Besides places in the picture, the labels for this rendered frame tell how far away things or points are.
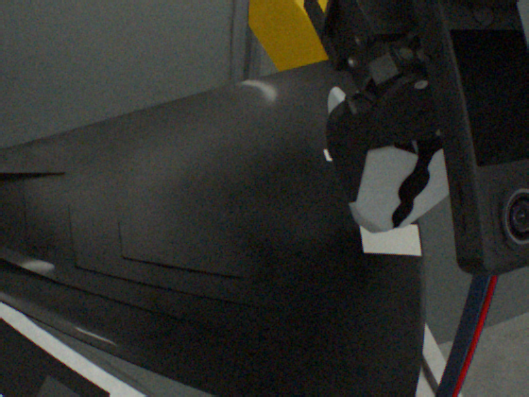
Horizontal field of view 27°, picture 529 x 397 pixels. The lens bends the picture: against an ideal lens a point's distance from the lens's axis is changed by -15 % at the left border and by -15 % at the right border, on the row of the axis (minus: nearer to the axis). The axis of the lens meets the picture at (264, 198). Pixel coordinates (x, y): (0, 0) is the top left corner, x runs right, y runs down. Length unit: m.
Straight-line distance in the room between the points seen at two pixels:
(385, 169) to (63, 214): 0.15
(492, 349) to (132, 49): 1.00
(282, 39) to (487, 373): 1.23
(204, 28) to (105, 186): 0.86
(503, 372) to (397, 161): 1.58
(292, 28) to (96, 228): 0.39
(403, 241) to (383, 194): 0.06
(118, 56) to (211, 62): 0.13
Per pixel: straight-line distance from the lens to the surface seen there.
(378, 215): 0.55
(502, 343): 2.12
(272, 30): 0.95
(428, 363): 0.90
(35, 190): 0.56
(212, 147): 0.59
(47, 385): 0.65
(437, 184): 0.54
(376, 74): 0.46
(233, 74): 1.47
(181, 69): 1.44
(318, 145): 0.60
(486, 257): 0.42
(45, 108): 1.42
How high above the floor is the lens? 1.53
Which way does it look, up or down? 41 degrees down
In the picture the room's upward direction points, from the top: 4 degrees clockwise
